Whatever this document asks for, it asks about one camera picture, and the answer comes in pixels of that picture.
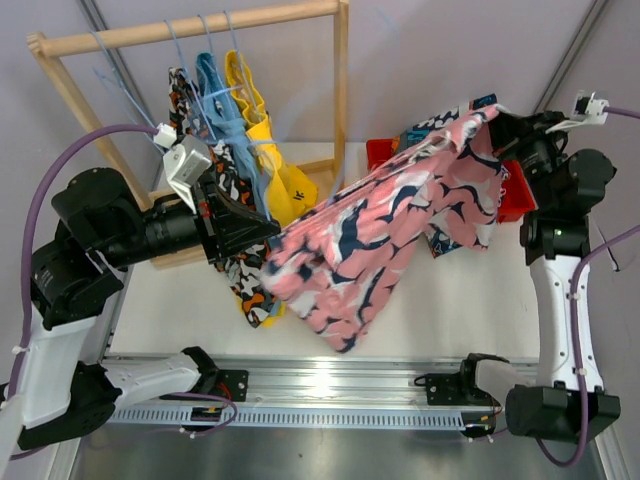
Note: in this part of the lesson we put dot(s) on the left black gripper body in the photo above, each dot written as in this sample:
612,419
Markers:
206,225

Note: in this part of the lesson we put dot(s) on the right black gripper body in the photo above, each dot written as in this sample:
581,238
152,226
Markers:
531,145

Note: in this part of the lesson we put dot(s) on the camouflage orange black shorts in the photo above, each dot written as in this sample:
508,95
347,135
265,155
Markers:
242,270

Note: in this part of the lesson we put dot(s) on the yellow shorts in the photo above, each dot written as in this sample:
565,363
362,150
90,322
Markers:
288,193

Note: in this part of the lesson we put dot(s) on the blue hanger of yellow shorts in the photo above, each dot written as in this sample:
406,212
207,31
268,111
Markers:
251,105

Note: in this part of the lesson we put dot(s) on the pink patterned shorts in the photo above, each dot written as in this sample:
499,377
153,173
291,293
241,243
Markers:
337,266

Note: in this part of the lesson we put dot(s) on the blue hanger of pink shorts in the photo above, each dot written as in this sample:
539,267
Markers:
345,165

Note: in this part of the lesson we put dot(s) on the blue orange graphic shorts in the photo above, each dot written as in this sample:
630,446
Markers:
438,242

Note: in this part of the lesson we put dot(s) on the light blue wire hanger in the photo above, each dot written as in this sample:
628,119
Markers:
115,84

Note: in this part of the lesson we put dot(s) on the blue hanger of camouflage shorts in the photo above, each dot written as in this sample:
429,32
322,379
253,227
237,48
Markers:
186,96

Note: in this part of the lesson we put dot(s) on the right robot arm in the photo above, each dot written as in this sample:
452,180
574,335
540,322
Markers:
567,401

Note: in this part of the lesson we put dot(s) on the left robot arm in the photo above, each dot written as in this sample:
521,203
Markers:
101,232

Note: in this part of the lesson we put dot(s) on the light blue shorts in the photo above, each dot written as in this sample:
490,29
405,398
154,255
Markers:
228,126

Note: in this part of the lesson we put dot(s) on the red plastic tray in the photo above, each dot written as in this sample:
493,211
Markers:
516,200

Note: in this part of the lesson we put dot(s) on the wooden clothes rack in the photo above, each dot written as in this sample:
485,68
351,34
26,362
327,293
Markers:
49,52

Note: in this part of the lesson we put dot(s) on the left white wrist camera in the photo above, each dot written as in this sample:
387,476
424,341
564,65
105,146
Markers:
184,161

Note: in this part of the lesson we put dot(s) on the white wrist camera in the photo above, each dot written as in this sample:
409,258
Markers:
184,161
589,109

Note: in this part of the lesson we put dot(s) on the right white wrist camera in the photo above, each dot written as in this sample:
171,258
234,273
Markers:
589,109

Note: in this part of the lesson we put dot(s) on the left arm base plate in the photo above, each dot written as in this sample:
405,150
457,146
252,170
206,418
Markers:
232,384

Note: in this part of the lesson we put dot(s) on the aluminium mounting rail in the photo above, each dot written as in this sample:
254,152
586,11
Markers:
318,393

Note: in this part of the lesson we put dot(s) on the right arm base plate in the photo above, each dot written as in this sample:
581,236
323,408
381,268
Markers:
443,389

